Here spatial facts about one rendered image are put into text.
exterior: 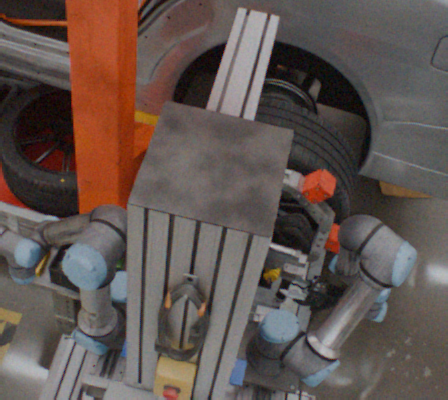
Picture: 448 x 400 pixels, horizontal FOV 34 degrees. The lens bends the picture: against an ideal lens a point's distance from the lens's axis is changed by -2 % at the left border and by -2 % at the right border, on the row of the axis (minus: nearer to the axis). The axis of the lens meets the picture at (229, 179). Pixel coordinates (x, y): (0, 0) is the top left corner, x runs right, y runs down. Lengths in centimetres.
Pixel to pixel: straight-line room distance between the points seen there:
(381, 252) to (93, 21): 102
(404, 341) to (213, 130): 237
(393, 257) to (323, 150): 63
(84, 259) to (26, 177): 141
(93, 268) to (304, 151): 95
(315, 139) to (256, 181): 129
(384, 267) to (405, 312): 157
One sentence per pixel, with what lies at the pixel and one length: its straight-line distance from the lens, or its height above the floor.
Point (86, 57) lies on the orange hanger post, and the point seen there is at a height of 152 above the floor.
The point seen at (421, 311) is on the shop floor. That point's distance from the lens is 370.
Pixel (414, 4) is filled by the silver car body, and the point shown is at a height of 162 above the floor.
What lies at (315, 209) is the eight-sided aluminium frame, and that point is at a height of 103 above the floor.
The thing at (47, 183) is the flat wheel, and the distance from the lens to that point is 321.
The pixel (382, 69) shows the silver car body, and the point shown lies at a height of 132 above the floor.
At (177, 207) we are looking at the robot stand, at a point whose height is 203.
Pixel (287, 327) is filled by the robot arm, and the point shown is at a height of 105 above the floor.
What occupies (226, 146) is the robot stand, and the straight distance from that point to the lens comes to 135.
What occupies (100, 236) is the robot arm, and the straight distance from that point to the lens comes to 190.
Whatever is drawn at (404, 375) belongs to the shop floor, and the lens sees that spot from 352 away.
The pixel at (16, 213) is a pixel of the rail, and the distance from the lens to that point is 327.
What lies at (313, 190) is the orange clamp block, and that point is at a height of 113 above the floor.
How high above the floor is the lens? 306
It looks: 52 degrees down
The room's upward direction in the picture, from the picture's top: 11 degrees clockwise
